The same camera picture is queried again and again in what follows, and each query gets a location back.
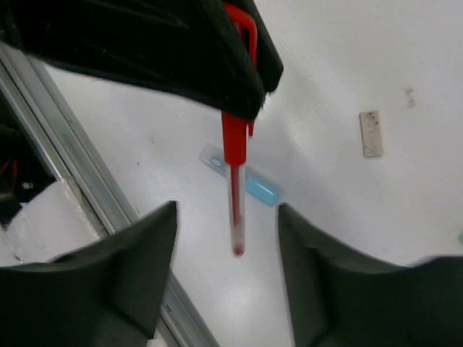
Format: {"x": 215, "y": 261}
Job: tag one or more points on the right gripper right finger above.
{"x": 339, "y": 296}

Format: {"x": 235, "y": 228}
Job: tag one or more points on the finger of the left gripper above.
{"x": 186, "y": 48}
{"x": 270, "y": 66}

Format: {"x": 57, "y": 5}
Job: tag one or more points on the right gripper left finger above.
{"x": 106, "y": 294}

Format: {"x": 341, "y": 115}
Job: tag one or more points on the red ballpoint pen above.
{"x": 235, "y": 135}

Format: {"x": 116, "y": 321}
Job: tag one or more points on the blue highlighter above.
{"x": 256, "y": 185}

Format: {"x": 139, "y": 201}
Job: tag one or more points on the shiny white cover sheet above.
{"x": 55, "y": 222}

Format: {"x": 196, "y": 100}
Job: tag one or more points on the grey eraser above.
{"x": 372, "y": 145}

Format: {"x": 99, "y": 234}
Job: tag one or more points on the aluminium rail frame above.
{"x": 57, "y": 133}

